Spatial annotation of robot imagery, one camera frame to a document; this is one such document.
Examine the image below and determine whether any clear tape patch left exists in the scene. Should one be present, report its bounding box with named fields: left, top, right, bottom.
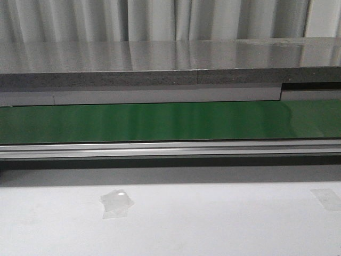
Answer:
left=100, top=189, right=134, bottom=219

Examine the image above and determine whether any clear tape patch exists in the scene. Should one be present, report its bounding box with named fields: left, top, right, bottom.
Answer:
left=100, top=189, right=134, bottom=219
left=311, top=189, right=341, bottom=212

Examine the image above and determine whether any grey stone countertop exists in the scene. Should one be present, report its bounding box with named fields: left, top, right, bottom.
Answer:
left=1, top=37, right=340, bottom=91

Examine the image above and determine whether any green conveyor belt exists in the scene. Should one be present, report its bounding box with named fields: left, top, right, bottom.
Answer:
left=1, top=100, right=340, bottom=145

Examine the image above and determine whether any clear tape patch right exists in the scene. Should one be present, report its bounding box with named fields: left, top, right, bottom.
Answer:
left=311, top=189, right=341, bottom=212

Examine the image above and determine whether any white pleated curtain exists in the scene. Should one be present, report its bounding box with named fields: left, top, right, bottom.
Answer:
left=1, top=1, right=340, bottom=42

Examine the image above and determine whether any aluminium conveyor side rail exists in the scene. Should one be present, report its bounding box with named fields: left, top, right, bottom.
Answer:
left=1, top=138, right=340, bottom=160

